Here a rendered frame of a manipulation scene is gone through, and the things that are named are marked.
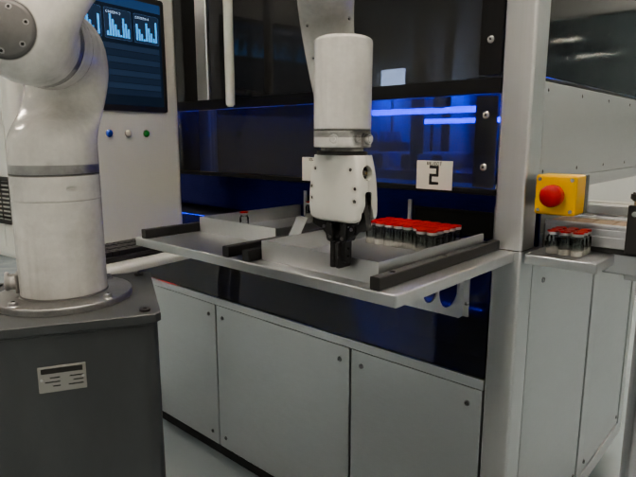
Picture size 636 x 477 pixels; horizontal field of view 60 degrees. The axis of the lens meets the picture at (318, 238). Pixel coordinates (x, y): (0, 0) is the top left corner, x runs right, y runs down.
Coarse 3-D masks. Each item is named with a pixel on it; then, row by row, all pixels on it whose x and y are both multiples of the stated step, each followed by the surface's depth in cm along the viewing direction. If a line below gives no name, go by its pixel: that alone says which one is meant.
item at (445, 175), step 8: (416, 168) 117; (424, 168) 116; (432, 168) 115; (440, 168) 113; (448, 168) 112; (416, 176) 117; (424, 176) 116; (440, 176) 113; (448, 176) 112; (416, 184) 117; (424, 184) 116; (440, 184) 114; (448, 184) 112
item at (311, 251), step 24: (264, 240) 98; (288, 240) 102; (312, 240) 108; (360, 240) 116; (456, 240) 98; (480, 240) 105; (288, 264) 94; (312, 264) 90; (360, 264) 83; (384, 264) 82; (408, 264) 87
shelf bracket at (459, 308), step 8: (464, 288) 113; (456, 296) 111; (464, 296) 113; (408, 304) 97; (416, 304) 100; (424, 304) 102; (432, 304) 104; (440, 304) 106; (456, 304) 111; (464, 304) 113; (440, 312) 107; (448, 312) 109; (456, 312) 112; (464, 312) 114
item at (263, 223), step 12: (300, 204) 153; (204, 216) 129; (216, 216) 132; (228, 216) 134; (252, 216) 140; (264, 216) 143; (276, 216) 147; (288, 216) 150; (300, 216) 153; (204, 228) 128; (216, 228) 125; (228, 228) 122; (240, 228) 119; (252, 228) 116; (264, 228) 114; (276, 228) 112; (288, 228) 114; (312, 228) 120
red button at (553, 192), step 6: (546, 186) 96; (552, 186) 96; (558, 186) 96; (540, 192) 97; (546, 192) 96; (552, 192) 95; (558, 192) 95; (540, 198) 97; (546, 198) 96; (552, 198) 96; (558, 198) 95; (546, 204) 97; (552, 204) 96; (558, 204) 96
